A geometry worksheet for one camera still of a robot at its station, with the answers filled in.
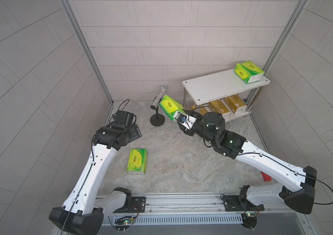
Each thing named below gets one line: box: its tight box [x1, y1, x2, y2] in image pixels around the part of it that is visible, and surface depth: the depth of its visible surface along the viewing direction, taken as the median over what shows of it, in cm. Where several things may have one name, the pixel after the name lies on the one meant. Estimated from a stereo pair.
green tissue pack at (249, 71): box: [234, 60, 265, 84], surface depth 82 cm
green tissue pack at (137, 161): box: [126, 148, 148, 175], surface depth 81 cm
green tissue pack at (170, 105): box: [158, 94, 186, 122], surface depth 64 cm
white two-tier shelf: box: [182, 68, 271, 123], surface depth 84 cm
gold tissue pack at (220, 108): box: [210, 98, 231, 122], surface depth 99 cm
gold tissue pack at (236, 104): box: [224, 94, 248, 115], surface depth 102 cm
